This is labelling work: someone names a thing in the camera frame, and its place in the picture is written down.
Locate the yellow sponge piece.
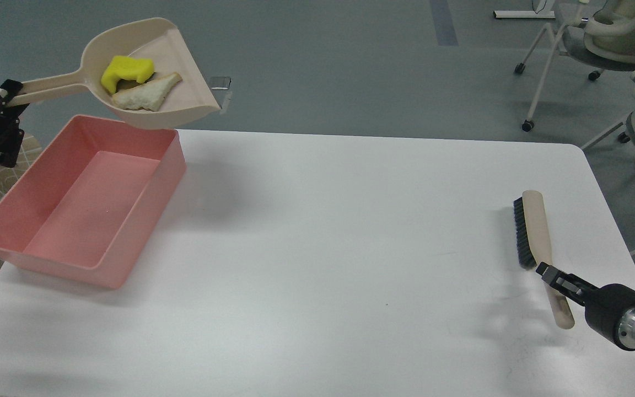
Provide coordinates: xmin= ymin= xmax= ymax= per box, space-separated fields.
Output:
xmin=100 ymin=56 xmax=155 ymax=94

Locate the beige plastic dustpan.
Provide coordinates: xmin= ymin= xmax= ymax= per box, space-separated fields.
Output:
xmin=8 ymin=17 xmax=220 ymax=129

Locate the beige brush with black bristles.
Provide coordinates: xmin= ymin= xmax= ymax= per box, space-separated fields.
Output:
xmin=513 ymin=190 xmax=575 ymax=330

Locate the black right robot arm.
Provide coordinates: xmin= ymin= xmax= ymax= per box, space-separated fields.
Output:
xmin=536 ymin=263 xmax=635 ymax=351

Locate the pink plastic bin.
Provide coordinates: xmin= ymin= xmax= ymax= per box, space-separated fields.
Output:
xmin=0 ymin=115 xmax=186 ymax=289

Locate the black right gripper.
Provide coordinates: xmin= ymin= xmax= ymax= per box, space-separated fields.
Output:
xmin=536 ymin=262 xmax=635 ymax=351

